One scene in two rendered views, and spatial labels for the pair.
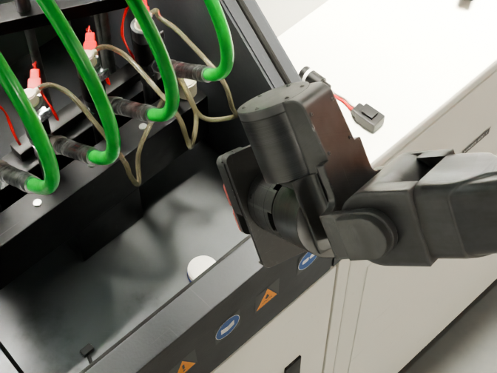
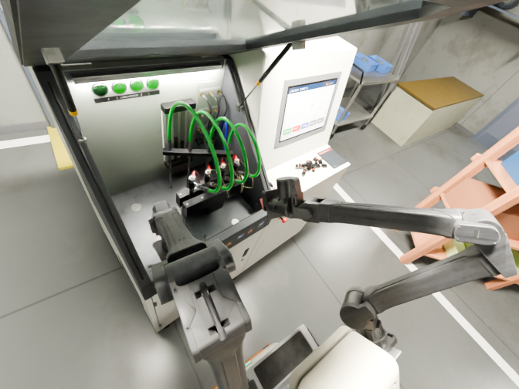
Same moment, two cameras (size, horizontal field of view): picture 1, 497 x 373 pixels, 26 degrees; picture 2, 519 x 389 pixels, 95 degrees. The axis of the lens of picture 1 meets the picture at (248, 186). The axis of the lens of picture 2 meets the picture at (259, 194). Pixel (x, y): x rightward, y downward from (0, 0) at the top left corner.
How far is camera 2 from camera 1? 0.20 m
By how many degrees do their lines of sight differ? 11
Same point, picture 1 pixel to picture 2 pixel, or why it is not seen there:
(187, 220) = (232, 210)
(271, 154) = (283, 191)
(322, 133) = (296, 188)
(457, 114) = not seen: hidden behind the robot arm
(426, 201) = (322, 208)
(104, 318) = (209, 228)
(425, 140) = not seen: hidden behind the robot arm
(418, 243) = (317, 217)
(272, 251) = (270, 216)
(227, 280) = (244, 224)
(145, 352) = (222, 238)
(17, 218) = (196, 200)
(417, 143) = not seen: hidden behind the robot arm
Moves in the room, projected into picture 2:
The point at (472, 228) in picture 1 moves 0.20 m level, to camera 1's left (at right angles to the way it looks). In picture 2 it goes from (332, 215) to (262, 201)
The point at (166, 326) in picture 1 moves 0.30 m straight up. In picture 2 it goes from (228, 232) to (242, 191)
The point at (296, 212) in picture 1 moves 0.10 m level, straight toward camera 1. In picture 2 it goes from (286, 205) to (283, 234)
